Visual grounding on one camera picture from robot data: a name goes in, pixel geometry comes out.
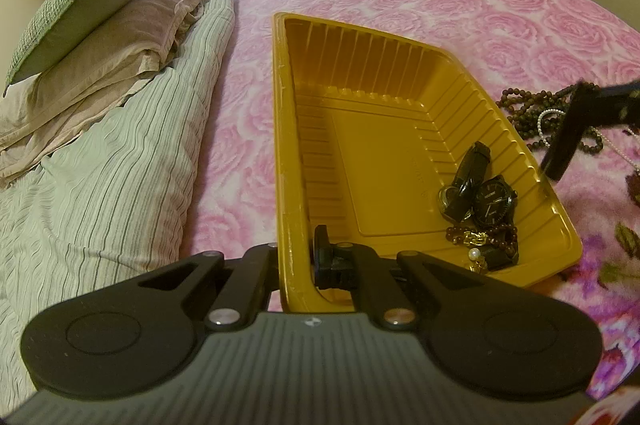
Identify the black watch dark dial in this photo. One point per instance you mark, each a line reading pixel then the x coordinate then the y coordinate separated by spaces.
pixel 495 202

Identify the gold pearl earring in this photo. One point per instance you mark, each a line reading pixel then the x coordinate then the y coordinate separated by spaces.
pixel 477 255

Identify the black watch gold rim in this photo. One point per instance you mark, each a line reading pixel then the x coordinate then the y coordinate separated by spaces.
pixel 472 165

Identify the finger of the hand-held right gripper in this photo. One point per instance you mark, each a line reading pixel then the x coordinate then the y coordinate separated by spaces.
pixel 620 100
pixel 567 135

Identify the beige pillow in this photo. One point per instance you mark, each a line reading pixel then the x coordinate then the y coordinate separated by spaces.
pixel 125 40

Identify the striped pale green quilt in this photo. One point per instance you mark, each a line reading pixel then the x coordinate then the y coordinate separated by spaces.
pixel 125 180

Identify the green pillow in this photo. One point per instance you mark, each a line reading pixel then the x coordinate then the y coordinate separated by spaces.
pixel 90 5

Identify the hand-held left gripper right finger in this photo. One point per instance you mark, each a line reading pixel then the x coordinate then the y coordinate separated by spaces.
pixel 325 265

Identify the yellow plastic tray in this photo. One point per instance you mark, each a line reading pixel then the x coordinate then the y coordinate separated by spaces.
pixel 375 145

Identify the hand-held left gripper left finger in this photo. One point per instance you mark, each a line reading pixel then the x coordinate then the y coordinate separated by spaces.
pixel 260 265

